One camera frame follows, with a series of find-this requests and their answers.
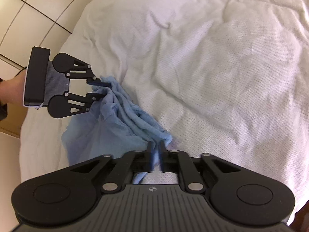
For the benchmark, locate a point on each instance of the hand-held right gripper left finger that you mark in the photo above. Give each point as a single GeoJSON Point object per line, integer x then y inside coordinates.
{"type": "Point", "coordinates": [150, 159]}

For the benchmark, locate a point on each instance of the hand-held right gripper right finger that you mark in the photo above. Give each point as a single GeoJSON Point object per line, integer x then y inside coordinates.
{"type": "Point", "coordinates": [161, 159]}

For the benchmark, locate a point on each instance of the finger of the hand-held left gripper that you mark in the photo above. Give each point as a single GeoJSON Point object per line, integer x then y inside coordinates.
{"type": "Point", "coordinates": [93, 79]}
{"type": "Point", "coordinates": [95, 96]}

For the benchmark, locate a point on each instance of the light blue printed T-shirt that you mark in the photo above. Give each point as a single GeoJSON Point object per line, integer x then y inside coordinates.
{"type": "Point", "coordinates": [108, 125]}

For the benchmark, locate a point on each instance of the person's left forearm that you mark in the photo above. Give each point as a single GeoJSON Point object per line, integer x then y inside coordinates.
{"type": "Point", "coordinates": [12, 89]}

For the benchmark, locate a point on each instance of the cream wardrobe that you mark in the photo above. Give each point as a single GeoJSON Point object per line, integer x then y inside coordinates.
{"type": "Point", "coordinates": [36, 9]}

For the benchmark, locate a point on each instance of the white bed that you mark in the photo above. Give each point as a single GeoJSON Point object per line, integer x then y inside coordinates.
{"type": "Point", "coordinates": [217, 77]}

